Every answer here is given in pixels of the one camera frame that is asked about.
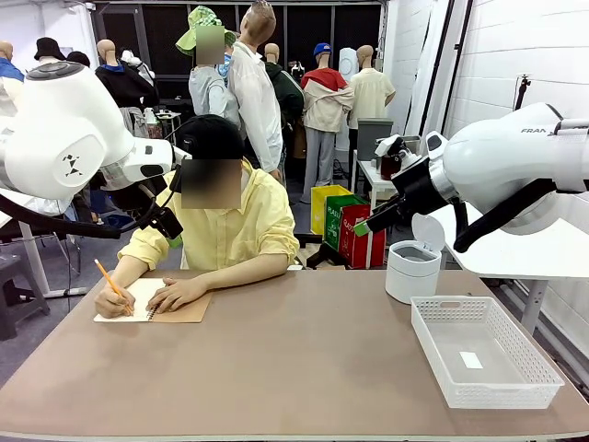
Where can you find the white side table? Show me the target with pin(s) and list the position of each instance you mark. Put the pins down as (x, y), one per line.
(506, 262)

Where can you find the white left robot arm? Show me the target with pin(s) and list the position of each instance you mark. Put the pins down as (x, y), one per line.
(60, 129)

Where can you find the person's left hand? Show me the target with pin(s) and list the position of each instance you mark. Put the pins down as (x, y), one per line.
(177, 292)

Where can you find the person's right hand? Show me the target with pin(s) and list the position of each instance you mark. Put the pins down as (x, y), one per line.
(112, 304)

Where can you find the person's head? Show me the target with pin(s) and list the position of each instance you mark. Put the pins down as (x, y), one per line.
(211, 184)

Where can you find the mannequin dark green hoodie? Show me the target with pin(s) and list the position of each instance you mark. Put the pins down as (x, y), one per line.
(287, 92)

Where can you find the yellow recycling bin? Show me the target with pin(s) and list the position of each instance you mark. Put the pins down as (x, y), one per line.
(322, 207)

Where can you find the white oval device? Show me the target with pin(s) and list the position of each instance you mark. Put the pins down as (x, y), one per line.
(347, 64)

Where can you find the red recycling bin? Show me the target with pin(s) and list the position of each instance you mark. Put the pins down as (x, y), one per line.
(356, 244)

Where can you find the green recycling bin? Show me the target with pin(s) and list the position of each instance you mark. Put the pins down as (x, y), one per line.
(332, 221)

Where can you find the person's left forearm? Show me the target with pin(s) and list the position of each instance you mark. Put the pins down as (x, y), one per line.
(244, 271)

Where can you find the spiral notebook brown cover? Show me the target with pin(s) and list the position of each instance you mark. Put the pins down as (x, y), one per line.
(188, 310)

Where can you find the black cap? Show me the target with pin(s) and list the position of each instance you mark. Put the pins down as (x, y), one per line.
(211, 136)

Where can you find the brown glass jar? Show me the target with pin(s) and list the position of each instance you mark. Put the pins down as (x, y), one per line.
(390, 168)

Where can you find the yellow pencil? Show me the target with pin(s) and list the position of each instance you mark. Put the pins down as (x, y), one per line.
(105, 272)

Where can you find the mannequin black bucket hat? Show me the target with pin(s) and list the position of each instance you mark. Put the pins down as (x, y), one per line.
(48, 48)

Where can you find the tall mannequin white shirt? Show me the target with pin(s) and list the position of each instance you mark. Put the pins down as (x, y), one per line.
(253, 92)

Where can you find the white table with legs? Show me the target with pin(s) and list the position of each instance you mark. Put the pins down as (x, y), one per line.
(32, 258)

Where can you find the mannequin with green hat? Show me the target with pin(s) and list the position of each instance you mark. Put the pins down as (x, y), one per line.
(207, 92)

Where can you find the person's right forearm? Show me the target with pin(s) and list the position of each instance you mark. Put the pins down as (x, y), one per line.
(126, 271)

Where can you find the white round trash can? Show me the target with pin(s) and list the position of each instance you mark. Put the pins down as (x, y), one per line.
(409, 276)

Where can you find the black tripod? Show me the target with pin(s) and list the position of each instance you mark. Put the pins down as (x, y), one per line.
(522, 92)

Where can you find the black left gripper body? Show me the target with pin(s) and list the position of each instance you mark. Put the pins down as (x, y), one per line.
(131, 195)

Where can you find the white perforated plastic basket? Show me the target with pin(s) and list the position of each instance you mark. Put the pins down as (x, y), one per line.
(529, 364)

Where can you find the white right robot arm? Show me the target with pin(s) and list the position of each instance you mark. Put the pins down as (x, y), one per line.
(497, 156)

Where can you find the grey plastic bin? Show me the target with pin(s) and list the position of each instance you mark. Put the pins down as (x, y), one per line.
(375, 138)

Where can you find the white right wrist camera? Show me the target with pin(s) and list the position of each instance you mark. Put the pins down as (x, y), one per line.
(391, 147)

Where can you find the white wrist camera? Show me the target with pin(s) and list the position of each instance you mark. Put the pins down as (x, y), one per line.
(391, 147)
(181, 157)

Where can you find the mannequin blue cap red jacket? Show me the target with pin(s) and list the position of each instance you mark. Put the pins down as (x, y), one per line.
(324, 106)

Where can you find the metal container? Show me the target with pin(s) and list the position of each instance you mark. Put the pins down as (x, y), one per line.
(412, 143)

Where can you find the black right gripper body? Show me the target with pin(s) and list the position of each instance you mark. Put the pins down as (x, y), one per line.
(419, 186)

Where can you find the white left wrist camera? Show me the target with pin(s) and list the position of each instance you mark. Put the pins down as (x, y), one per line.
(181, 157)

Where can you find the mannequin black jacket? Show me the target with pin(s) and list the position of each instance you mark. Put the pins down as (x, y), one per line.
(122, 85)

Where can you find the mannequin blue shirt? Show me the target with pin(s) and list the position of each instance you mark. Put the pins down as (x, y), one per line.
(7, 69)

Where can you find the white rectangular sticker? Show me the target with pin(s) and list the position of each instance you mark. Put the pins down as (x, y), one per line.
(471, 360)

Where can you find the mannequin cream shirt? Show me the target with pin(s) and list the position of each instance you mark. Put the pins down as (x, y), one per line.
(370, 92)

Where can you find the person's yellow shirt torso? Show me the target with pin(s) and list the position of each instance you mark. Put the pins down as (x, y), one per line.
(221, 235)

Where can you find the small white table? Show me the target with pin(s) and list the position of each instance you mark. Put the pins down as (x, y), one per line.
(368, 177)

